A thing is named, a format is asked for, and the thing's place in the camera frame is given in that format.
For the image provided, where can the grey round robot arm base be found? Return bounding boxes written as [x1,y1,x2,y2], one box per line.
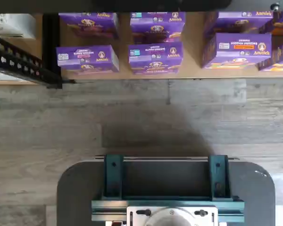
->
[145,208,205,226]

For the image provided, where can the grey rounded robot base platform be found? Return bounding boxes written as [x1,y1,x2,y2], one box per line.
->
[57,159,275,226]

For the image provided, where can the purple Annie's bunny cracker box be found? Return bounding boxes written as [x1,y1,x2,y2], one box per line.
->
[130,11,187,44]
[58,12,120,40]
[128,41,184,75]
[56,45,120,74]

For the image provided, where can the wooden shelf board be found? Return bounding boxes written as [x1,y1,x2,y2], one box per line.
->
[0,13,283,85]

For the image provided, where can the purple Annie's hidden veggies box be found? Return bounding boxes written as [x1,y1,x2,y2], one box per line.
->
[204,11,274,36]
[201,32,273,70]

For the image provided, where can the white cardboard box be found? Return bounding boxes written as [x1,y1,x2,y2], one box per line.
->
[0,13,37,40]

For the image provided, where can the silver edge strip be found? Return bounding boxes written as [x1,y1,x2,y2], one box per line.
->
[92,154,240,162]

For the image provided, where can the dark panel between brackets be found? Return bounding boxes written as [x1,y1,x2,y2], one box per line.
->
[122,161,212,198]

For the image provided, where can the teal metal crossbar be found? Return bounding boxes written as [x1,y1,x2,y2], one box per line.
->
[92,199,245,223]

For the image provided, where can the silver mounting plate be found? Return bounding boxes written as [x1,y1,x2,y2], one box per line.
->
[126,205,219,226]

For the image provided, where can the teal metal bracket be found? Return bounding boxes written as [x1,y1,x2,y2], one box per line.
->
[103,154,125,201]
[208,154,232,202]

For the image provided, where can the black shelf post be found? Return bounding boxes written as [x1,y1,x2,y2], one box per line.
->
[42,13,63,89]

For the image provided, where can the black perforated shelf rail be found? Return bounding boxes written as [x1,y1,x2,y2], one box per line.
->
[0,32,62,89]

